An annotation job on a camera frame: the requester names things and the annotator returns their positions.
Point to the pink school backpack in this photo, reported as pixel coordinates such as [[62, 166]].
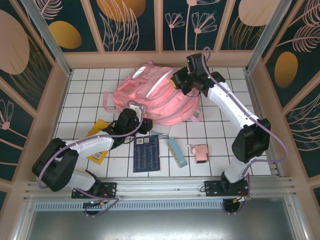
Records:
[[160, 100]]

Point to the yellow book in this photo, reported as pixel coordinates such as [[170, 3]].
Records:
[[98, 126]]

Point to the teal grid paper notepad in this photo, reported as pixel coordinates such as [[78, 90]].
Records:
[[162, 130]]

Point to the dark blue book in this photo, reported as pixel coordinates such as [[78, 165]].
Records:
[[147, 157]]

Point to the light blue pencil case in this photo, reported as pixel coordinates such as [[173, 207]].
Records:
[[176, 152]]

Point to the small pink box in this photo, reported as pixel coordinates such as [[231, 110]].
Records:
[[201, 153]]

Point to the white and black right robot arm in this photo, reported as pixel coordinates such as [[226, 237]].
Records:
[[225, 100]]

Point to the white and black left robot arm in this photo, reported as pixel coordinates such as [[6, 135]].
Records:
[[92, 143]]

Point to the slotted metal strip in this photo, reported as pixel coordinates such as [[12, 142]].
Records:
[[162, 205]]

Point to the grey sheet metal panel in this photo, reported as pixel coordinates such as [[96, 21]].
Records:
[[160, 225]]

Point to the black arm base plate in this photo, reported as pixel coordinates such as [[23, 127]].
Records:
[[111, 187], [210, 190]]

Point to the aluminium side rail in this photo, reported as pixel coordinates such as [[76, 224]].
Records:
[[58, 110], [256, 95]]

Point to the long aluminium mounting rail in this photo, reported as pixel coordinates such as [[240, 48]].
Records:
[[160, 186]]

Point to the aluminium corner post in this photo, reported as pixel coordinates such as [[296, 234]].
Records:
[[44, 32], [270, 32]]

